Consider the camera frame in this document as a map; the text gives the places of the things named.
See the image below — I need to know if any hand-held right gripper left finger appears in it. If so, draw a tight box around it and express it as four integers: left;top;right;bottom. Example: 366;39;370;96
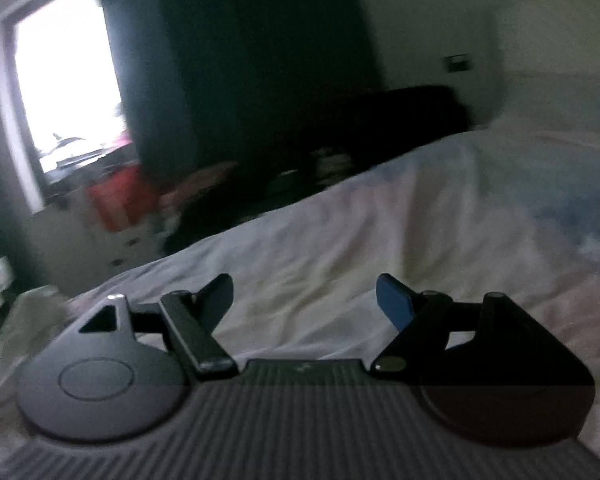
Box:
65;273;239;380

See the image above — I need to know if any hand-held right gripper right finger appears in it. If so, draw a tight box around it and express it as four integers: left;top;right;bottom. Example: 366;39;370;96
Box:
369;273;556;376

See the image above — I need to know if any pale printed bed blanket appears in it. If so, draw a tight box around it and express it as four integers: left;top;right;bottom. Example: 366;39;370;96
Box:
0;127;600;466

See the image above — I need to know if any pinkish brown cloth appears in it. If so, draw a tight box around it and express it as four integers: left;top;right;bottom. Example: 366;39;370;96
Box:
159;161;242;222

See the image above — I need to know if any white drawer cabinet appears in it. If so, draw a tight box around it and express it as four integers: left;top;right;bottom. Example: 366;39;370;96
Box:
30;194;167;292

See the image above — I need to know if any red cloth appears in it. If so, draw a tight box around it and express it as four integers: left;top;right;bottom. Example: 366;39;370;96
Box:
86;164;155;234

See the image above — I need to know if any black cloth pile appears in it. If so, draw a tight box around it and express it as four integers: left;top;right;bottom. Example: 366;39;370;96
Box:
300;85;475;182

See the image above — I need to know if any pale green cloth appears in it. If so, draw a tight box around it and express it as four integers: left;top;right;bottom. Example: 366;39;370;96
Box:
0;285;73;401

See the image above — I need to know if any dark curtain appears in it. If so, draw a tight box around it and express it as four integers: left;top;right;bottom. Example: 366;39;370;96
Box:
94;0;387;173

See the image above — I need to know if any bright window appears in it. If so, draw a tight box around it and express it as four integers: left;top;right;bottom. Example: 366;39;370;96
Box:
0;0;137;201

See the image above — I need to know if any pale headboard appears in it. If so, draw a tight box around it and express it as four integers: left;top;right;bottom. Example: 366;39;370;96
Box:
494;0;600;137

